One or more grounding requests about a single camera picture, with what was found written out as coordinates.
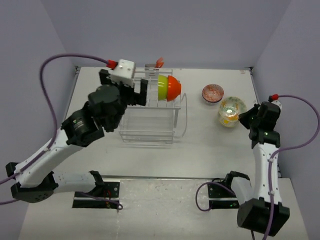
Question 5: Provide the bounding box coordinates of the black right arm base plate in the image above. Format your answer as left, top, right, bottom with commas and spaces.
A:
207, 178, 239, 210

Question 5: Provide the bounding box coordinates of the red rim zigzag bowl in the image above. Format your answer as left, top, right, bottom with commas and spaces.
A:
201, 84, 225, 105

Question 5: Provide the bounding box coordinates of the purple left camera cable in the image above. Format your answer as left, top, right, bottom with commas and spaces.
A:
0, 52, 124, 210

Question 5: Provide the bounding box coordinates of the orange clip on grey block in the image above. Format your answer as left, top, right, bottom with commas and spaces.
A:
144, 57, 164, 69

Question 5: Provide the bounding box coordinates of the white wire dish rack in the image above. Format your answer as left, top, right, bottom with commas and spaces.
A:
117, 67, 188, 144

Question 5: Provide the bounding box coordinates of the white green orange patterned bowl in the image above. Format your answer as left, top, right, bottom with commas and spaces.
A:
218, 96, 247, 122

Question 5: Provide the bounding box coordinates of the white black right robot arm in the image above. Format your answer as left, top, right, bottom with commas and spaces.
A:
223, 100, 290, 237

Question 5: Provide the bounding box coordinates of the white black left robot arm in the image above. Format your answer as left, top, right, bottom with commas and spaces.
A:
6, 69, 148, 203

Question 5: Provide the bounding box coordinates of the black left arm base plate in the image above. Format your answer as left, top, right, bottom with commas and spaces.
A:
72, 180, 123, 210

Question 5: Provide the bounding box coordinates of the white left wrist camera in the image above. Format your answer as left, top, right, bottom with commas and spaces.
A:
110, 59, 136, 88

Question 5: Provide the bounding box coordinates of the lime green bowl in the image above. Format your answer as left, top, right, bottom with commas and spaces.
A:
157, 75, 169, 101

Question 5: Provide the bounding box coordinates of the yellow rim patterned bowl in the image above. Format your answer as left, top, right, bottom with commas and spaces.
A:
218, 114, 239, 128

